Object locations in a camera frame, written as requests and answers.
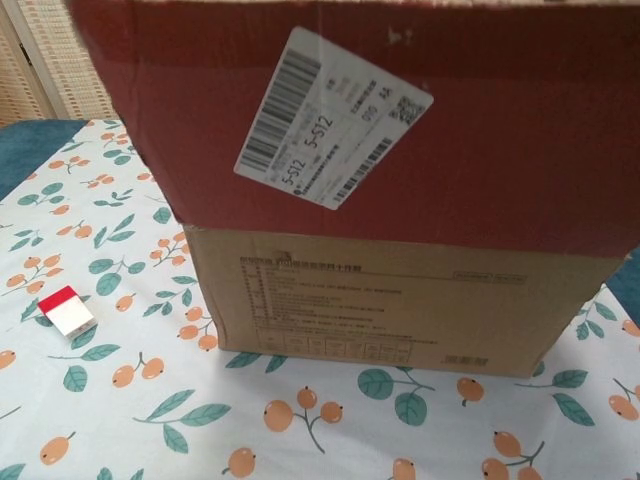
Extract red topped cardboard box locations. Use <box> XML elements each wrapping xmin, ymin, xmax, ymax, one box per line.
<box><xmin>66</xmin><ymin>0</ymin><xmax>640</xmax><ymax>382</ymax></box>

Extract small red white box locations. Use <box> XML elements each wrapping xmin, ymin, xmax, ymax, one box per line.
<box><xmin>36</xmin><ymin>284</ymin><xmax>99</xmax><ymax>342</ymax></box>

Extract floral leaf print tablecloth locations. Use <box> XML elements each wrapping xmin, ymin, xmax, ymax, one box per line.
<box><xmin>0</xmin><ymin>118</ymin><xmax>640</xmax><ymax>480</ymax></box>

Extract bamboo folding screen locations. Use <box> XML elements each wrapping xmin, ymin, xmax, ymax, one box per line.
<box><xmin>0</xmin><ymin>0</ymin><xmax>124</xmax><ymax>129</ymax></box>

